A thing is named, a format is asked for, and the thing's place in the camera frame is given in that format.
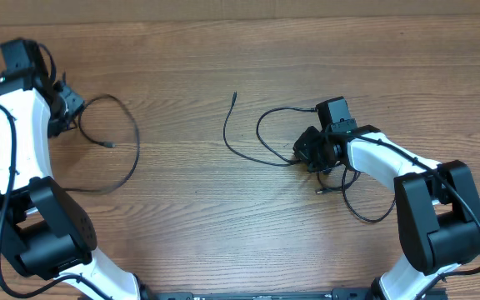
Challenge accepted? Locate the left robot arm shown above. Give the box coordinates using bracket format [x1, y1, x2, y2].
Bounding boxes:
[0, 38, 153, 299]

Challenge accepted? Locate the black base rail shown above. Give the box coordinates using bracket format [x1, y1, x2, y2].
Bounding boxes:
[150, 287, 380, 300]

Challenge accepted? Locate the black usb cable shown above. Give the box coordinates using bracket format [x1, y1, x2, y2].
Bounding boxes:
[222, 92, 398, 224]

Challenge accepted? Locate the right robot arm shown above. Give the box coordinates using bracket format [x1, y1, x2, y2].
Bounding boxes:
[293, 97, 480, 299]

